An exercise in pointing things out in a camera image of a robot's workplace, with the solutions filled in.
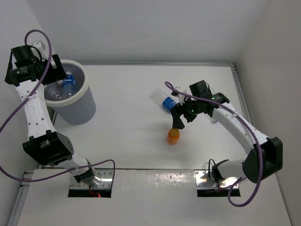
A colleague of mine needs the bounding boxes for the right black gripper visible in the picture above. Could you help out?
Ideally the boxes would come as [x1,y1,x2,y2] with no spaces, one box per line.
[170,95,200,129]

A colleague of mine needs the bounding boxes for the blue label water bottle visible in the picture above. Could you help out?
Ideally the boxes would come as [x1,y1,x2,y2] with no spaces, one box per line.
[62,72,76,99]
[151,88,177,113]

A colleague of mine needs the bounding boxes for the orange juice bottle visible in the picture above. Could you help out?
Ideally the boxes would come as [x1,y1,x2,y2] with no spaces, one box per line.
[166,128,180,145]

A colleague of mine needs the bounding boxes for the apple juice labelled clear bottle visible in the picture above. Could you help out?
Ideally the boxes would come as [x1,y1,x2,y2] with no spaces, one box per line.
[44,86,62,101]

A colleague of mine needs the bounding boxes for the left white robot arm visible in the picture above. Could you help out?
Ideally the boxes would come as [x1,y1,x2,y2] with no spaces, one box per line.
[5,45,101,187]

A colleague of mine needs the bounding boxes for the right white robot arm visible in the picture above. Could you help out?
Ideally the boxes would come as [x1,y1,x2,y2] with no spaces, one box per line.
[165,81,283,183]

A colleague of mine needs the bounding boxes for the white round plastic bin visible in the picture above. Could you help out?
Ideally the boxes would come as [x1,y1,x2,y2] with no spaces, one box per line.
[45,60,96,125]

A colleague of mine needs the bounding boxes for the clear crushed bottle white cap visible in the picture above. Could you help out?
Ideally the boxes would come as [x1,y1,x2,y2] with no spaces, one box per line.
[209,88,218,124]

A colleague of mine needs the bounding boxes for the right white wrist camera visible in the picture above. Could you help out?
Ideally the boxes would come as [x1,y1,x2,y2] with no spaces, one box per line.
[171,87,190,105]

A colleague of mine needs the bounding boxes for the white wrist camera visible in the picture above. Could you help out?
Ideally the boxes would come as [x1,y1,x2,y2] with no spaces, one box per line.
[171,87,190,105]
[31,41,46,55]

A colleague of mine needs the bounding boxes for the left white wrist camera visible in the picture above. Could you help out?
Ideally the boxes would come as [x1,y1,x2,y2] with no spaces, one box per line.
[31,41,46,55]

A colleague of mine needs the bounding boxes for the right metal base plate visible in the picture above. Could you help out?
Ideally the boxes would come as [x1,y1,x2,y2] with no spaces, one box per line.
[195,170,238,190]

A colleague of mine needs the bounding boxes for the metal base plate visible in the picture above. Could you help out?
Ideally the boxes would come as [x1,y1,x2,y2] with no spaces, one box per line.
[195,170,238,190]
[70,168,114,190]

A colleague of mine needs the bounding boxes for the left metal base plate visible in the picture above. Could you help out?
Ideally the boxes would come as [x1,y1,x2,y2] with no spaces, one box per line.
[70,168,114,190]

